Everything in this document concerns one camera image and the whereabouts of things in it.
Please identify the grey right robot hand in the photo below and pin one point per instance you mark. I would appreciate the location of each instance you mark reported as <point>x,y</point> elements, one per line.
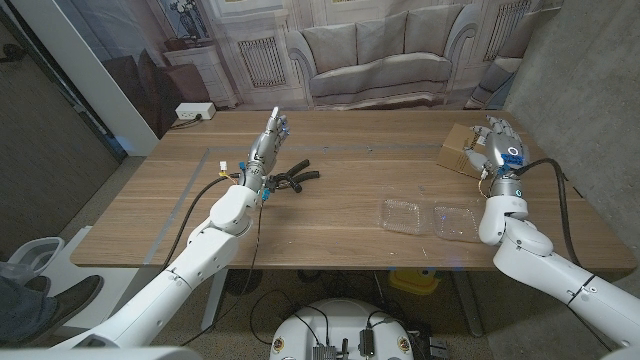
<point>502,147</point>

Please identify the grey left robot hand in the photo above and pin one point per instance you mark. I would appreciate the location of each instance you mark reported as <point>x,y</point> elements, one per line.
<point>264,150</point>

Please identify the brown cardboard box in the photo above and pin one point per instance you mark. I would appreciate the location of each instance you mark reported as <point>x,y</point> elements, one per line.
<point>452,150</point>

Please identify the clear plastic clamshell container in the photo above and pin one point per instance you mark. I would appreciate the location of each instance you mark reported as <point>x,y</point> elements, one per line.
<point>402,216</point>

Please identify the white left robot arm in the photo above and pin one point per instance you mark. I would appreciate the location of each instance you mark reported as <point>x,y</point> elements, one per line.
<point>205,255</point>

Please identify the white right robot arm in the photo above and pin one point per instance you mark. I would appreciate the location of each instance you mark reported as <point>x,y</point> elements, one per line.
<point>550,275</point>

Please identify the white robot shoulder cover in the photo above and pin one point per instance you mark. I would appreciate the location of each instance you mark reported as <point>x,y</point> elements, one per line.
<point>100,354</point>

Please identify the black grip trainer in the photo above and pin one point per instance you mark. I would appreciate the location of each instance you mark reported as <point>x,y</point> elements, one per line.
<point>302,176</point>

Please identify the white power strip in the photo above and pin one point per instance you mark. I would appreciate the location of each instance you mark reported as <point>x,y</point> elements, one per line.
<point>195,110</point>

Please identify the black round floor disc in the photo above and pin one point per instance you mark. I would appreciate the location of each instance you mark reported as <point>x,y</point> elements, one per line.
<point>243,281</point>

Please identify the printed living room backdrop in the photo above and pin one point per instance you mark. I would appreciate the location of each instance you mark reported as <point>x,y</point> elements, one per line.
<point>380,50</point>

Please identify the white table leg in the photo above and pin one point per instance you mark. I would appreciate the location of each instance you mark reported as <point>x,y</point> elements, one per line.
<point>214,300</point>
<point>469,305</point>

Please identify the yellow object under table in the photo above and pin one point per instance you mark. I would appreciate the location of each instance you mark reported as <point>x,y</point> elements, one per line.
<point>415,281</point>

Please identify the white robot torso base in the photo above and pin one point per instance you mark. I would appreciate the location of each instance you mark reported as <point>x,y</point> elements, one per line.
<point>340,320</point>

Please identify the white floor platform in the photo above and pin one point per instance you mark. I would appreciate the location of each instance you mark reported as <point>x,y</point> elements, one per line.
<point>77,239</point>

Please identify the black adapter on torso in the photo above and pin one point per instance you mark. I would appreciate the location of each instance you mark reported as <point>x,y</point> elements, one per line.
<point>366,342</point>

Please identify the person leg in jeans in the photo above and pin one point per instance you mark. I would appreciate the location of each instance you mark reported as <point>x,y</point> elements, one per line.
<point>60,305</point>

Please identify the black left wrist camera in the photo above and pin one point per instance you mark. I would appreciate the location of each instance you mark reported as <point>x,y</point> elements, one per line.
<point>268,184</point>

